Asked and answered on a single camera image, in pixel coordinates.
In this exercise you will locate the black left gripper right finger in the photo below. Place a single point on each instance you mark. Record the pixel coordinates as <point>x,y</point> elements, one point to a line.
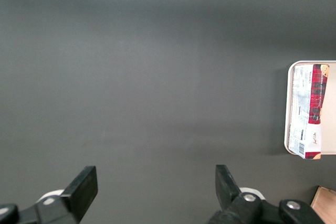
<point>228,190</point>

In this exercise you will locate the cream rectangular plastic tray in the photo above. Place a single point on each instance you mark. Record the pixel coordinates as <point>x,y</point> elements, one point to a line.
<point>329,119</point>

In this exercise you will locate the red tartan cookie box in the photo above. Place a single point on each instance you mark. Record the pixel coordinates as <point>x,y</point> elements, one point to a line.
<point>302,108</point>

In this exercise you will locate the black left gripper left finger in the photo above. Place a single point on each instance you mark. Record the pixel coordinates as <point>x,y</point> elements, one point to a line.
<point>78,192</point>

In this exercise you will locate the wooden two-drawer cabinet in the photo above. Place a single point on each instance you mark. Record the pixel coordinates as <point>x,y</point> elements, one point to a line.
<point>325,205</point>

